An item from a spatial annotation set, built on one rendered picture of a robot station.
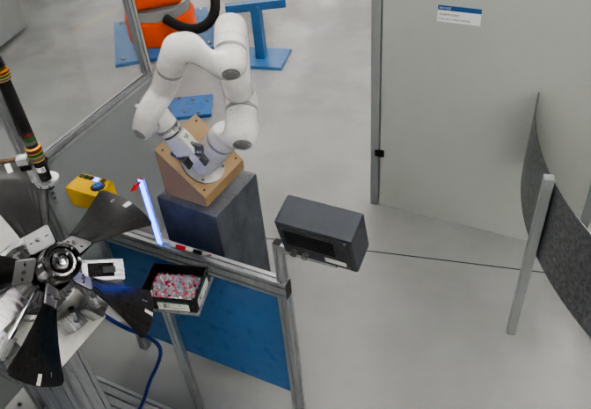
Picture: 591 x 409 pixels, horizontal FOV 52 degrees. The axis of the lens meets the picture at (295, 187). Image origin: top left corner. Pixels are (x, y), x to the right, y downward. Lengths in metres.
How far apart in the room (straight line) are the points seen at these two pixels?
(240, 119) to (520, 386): 1.77
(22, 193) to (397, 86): 1.97
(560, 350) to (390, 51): 1.66
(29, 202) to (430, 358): 1.93
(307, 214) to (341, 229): 0.12
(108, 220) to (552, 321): 2.19
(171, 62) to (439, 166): 1.95
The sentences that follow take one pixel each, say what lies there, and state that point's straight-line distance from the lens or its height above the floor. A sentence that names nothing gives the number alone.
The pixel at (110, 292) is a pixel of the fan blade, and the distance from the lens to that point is 2.04.
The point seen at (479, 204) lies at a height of 0.19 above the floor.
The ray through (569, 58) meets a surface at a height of 1.14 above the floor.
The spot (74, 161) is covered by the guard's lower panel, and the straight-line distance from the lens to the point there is 3.00.
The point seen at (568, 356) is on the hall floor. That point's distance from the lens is 3.19.
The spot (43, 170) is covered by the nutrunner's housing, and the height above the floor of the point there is 1.50.
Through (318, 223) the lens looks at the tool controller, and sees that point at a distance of 1.84.
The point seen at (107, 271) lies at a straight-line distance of 2.17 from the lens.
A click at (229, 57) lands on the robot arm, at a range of 1.78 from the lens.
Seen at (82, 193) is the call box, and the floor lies 1.06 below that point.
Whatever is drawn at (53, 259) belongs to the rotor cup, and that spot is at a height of 1.24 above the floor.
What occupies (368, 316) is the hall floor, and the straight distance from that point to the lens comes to 3.17.
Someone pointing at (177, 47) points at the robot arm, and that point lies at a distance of 1.85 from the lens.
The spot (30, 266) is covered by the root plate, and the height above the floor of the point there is 1.23.
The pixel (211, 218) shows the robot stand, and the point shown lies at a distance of 2.40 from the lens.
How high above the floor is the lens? 2.49
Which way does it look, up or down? 40 degrees down
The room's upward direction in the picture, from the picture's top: 6 degrees counter-clockwise
